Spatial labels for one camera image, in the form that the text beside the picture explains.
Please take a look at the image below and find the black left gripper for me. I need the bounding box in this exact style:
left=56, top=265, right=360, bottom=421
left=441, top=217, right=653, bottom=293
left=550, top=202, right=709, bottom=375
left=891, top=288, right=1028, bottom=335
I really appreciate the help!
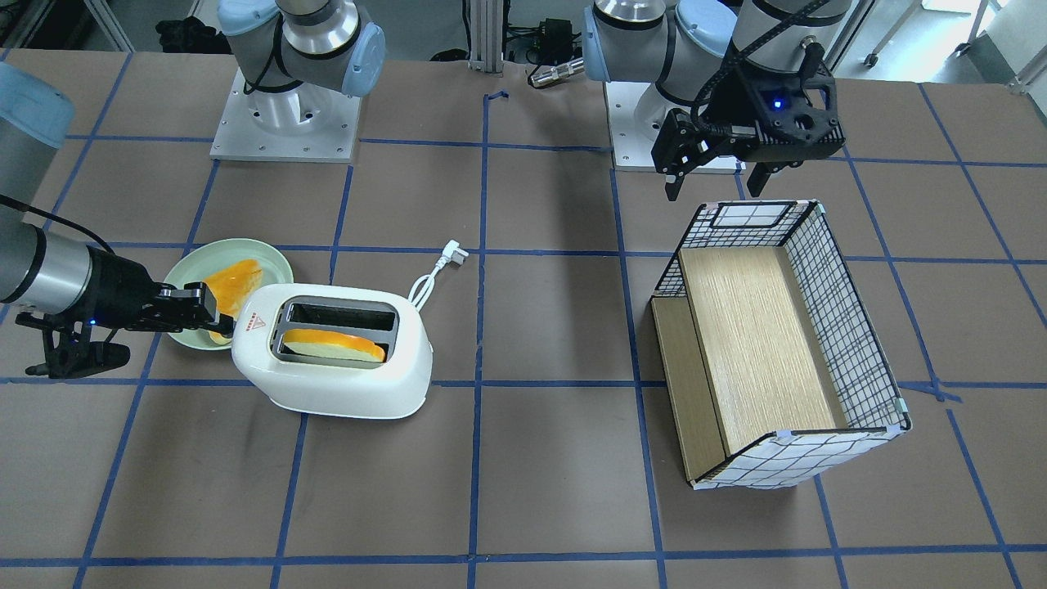
left=652, top=62, right=846, bottom=202

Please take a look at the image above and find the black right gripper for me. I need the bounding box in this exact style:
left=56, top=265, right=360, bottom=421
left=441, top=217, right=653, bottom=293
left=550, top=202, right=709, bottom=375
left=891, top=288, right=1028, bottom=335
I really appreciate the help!
left=77, top=247, right=236, bottom=338

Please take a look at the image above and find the white two-slot toaster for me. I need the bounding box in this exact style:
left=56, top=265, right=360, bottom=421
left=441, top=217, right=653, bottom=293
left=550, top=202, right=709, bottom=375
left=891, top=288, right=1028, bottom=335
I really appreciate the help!
left=231, top=284, right=433, bottom=420

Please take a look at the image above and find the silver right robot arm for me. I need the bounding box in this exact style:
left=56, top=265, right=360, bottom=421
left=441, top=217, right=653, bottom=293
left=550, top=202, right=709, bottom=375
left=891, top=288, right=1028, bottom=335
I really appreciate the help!
left=2, top=1, right=386, bottom=329

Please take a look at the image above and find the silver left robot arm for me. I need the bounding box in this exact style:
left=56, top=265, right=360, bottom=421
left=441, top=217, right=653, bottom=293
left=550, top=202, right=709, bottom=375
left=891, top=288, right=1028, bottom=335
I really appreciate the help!
left=581, top=1, right=851, bottom=200

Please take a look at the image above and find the bread slice in toaster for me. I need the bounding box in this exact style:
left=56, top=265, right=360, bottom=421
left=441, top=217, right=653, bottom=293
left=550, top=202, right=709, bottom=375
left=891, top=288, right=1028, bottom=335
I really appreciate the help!
left=281, top=329, right=386, bottom=364

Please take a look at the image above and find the triangular bread on plate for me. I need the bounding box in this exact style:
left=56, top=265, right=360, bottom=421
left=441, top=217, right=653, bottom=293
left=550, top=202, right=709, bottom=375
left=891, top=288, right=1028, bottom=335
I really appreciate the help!
left=203, top=259, right=264, bottom=320

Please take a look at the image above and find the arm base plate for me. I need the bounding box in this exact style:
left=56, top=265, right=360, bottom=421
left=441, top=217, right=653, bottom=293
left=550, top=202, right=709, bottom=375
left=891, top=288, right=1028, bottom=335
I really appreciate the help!
left=209, top=70, right=363, bottom=164
left=604, top=82, right=747, bottom=174

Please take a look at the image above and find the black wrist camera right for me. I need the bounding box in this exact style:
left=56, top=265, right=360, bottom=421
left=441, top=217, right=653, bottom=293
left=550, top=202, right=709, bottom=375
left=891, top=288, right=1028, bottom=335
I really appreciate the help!
left=16, top=312, right=131, bottom=380

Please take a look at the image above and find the wire basket wooden shelf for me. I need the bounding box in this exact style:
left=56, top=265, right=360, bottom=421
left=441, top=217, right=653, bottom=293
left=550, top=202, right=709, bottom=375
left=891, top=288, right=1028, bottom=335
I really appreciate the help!
left=650, top=200, right=912, bottom=491

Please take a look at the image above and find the white toaster power cable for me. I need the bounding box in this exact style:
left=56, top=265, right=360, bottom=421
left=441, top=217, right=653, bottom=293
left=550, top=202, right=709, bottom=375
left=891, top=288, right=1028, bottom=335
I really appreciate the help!
left=407, top=240, right=470, bottom=310

